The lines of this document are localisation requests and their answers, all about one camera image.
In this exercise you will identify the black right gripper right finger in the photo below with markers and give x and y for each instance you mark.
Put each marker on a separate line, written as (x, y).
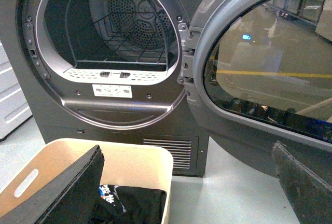
(305, 176)

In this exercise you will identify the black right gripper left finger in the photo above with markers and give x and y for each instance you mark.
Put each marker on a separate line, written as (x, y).
(68, 198)

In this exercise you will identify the beige laundry hamper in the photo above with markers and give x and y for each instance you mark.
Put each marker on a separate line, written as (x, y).
(125, 165)

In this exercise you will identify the black printed t-shirt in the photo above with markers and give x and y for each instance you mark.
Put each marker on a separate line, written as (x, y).
(125, 204)

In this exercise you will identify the white appliance beside dryer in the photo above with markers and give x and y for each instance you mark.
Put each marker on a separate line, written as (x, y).
(14, 107)

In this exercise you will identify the round dryer door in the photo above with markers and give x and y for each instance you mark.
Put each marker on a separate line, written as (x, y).
(260, 73)

